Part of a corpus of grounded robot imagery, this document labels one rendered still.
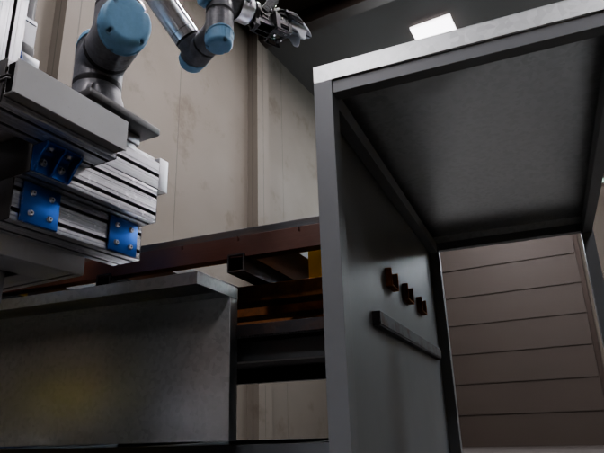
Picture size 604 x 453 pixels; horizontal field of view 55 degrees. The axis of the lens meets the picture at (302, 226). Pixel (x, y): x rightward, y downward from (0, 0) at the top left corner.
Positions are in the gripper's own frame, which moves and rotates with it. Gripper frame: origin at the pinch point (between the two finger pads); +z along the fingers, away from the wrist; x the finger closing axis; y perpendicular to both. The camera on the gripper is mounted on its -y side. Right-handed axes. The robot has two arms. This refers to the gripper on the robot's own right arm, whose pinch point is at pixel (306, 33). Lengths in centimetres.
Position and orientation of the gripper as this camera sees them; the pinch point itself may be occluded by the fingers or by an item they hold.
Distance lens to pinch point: 184.5
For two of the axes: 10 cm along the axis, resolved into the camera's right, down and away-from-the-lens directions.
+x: 5.8, -4.0, -7.1
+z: 8.1, 1.8, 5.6
